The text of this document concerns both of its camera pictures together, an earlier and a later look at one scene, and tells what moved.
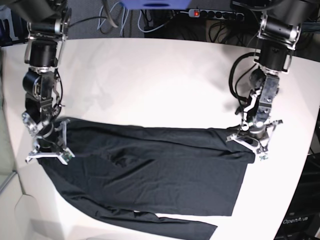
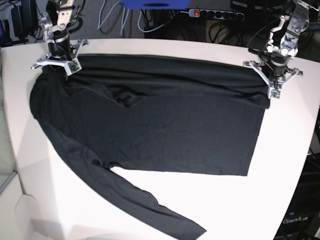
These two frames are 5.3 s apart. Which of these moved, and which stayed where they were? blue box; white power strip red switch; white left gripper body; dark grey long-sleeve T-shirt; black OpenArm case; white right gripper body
Moved: white left gripper body; white right gripper body; dark grey long-sleeve T-shirt
Stayed: blue box; black OpenArm case; white power strip red switch
